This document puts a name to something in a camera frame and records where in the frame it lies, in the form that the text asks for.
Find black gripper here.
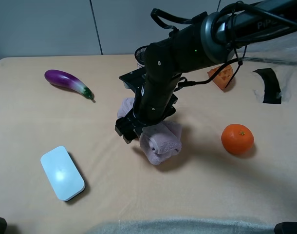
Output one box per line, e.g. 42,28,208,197
115,95,176,144

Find pink towel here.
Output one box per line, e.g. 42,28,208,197
117,97,183,166

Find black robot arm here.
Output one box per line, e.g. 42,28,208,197
115,0,297,143

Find black mesh pen cup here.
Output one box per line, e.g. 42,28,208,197
134,45,148,69

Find brown toy waffle piece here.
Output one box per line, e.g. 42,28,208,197
213,65,234,90

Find orange toy mandarin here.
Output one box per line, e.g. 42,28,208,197
221,124,254,155

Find purple toy eggplant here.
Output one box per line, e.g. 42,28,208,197
44,70,94,100

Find white computer mouse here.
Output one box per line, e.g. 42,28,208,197
40,146,85,201

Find black tape strip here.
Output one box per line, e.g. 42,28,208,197
254,68,281,104

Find clear plastic sheet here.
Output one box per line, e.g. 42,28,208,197
242,32,297,103

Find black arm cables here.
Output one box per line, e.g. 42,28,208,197
150,0,297,90

